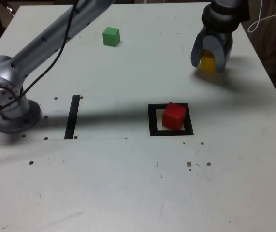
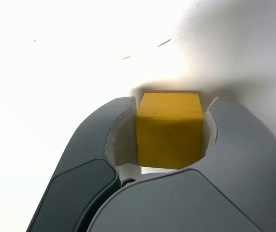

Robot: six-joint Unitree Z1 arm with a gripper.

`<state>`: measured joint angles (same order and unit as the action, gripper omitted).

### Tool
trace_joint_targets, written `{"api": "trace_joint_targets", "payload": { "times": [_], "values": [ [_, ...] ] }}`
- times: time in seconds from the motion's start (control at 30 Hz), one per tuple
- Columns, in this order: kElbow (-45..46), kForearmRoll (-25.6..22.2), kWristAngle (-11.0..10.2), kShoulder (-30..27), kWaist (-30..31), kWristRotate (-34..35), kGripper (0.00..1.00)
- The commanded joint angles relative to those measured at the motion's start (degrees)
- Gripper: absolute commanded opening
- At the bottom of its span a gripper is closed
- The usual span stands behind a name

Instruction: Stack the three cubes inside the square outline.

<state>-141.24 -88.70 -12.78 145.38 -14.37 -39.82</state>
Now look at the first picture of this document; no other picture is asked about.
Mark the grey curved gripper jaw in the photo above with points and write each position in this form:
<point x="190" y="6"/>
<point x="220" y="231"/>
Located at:
<point x="221" y="55"/>
<point x="195" y="53"/>

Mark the yellow cube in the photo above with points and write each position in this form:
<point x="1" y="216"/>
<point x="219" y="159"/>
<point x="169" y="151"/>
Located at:
<point x="207" y="63"/>

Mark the red cube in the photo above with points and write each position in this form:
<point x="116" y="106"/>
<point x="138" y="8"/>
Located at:
<point x="172" y="116"/>

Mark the green cube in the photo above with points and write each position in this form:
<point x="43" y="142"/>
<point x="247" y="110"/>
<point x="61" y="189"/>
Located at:
<point x="110" y="37"/>

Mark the black tape square outline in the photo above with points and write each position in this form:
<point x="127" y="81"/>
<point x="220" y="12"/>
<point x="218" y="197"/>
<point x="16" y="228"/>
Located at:
<point x="152" y="120"/>

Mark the black tape strip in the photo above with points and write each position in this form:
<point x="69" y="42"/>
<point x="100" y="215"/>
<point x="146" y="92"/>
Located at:
<point x="71" y="120"/>

